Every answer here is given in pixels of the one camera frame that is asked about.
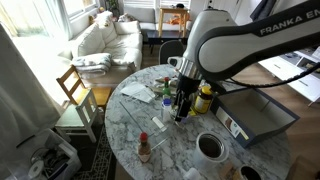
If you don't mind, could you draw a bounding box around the small wooden chair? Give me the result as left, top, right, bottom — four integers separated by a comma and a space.
55, 66, 111, 143

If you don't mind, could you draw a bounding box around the white sofa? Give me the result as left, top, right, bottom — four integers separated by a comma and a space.
59, 11, 143, 87

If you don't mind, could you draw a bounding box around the wooden stool table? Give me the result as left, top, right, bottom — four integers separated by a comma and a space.
158, 7, 188, 37

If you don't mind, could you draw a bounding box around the large open cardboard box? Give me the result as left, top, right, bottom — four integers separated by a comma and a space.
210, 89, 299, 148

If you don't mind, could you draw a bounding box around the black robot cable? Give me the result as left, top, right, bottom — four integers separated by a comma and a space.
223, 62, 320, 89

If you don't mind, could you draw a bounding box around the dark grey chair right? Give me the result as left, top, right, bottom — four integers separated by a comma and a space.
159, 40, 184, 64

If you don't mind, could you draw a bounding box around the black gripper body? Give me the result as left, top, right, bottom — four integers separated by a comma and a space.
174, 73, 200, 115

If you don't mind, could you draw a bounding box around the brown jar yellow lid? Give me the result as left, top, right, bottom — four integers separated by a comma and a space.
194, 86, 213, 113

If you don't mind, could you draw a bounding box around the white bottle blue cap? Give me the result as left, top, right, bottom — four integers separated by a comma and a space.
162, 99, 172, 122

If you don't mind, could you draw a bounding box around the green glass bottle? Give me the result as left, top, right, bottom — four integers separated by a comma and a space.
162, 77, 171, 99

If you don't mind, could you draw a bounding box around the clear plastic box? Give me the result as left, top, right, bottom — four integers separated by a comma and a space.
120, 88, 177, 137

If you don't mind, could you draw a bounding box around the large white measuring cup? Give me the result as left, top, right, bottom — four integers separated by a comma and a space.
193, 131, 229, 171

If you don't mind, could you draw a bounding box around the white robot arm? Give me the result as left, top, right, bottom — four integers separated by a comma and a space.
174, 0, 320, 122

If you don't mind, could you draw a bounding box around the hot sauce bottle red cap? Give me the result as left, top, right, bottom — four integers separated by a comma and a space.
138, 132, 151, 163

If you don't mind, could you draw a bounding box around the storage bin with discs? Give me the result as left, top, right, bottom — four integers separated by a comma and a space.
1, 129, 82, 180

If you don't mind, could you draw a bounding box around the folded white blanket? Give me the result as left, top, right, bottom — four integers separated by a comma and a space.
71, 53, 112, 73

